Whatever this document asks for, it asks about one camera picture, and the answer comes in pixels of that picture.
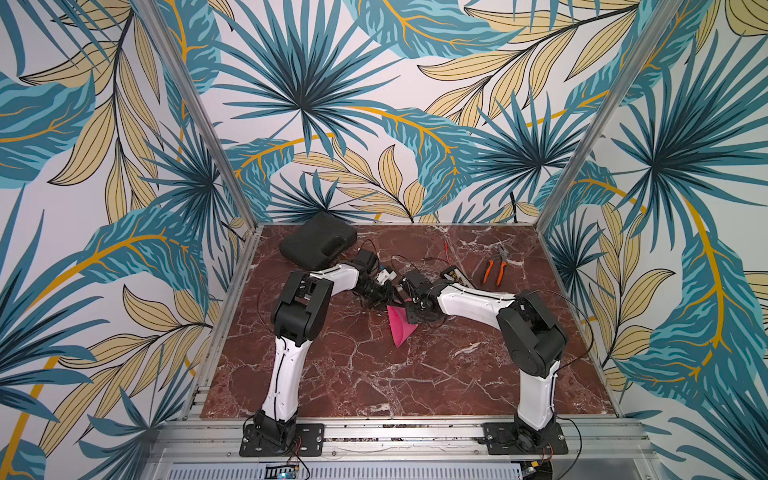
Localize orange handled pliers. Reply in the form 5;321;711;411
482;246;510;287

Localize aluminium frame post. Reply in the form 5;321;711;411
535;1;683;234
135;0;258;232

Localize green circuit board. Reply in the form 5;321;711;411
263;464;300;480

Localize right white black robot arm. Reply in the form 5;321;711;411
400;270;568;433

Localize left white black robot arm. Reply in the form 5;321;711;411
254;249;396;442

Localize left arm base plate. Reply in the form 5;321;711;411
239;423;325;458

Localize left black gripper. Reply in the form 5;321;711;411
355;278;405;311

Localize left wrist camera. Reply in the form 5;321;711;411
375;268;397;285

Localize aluminium front rail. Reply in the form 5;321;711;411
149;415;657;464

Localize pink square paper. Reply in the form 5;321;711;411
387;305;418;348

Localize red black probe wire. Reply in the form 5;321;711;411
413;242;452;269

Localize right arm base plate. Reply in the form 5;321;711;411
482;421;569;456

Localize black plastic tool case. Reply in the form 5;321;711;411
279;212;357;271

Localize left aluminium frame post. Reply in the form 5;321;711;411
135;0;258;232

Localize right aluminium frame post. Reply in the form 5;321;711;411
535;1;683;234

